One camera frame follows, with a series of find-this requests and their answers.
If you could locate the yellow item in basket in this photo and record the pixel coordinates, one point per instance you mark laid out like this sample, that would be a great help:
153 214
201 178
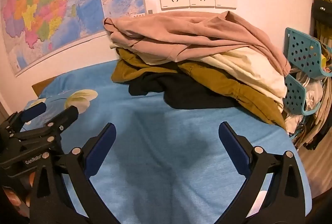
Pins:
323 60

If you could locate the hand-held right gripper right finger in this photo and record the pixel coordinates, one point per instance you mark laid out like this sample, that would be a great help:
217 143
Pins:
233 146

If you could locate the wooden bed frame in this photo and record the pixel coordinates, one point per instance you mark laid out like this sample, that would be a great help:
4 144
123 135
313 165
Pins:
40 87

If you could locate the beige hanging cloth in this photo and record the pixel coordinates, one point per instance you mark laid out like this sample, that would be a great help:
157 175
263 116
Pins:
319 120

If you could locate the cream garment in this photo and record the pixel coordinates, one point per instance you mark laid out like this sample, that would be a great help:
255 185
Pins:
246 68

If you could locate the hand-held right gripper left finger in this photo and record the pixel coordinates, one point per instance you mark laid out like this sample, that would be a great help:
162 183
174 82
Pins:
101 148

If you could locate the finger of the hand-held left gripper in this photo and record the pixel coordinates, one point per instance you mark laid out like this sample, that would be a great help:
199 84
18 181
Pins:
68 113
33 110

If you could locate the mustard garment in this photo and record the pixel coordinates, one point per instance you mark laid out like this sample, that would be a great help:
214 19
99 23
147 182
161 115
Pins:
220 83

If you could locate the pink garment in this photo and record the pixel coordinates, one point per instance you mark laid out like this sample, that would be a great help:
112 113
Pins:
194 32

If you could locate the blue flower-print bed sheet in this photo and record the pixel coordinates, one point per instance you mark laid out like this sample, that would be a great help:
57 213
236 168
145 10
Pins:
160 141

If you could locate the teal perforated plastic basket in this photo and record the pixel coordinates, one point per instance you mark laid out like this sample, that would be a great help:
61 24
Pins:
294 94
303 50

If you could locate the person's left hand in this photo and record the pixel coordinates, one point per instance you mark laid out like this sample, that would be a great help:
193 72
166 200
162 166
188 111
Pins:
13 198

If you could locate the black garment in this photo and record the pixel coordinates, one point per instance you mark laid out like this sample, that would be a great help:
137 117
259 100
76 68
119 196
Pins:
186 94

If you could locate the colourful wall map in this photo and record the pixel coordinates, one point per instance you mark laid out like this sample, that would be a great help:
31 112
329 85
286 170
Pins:
39 6

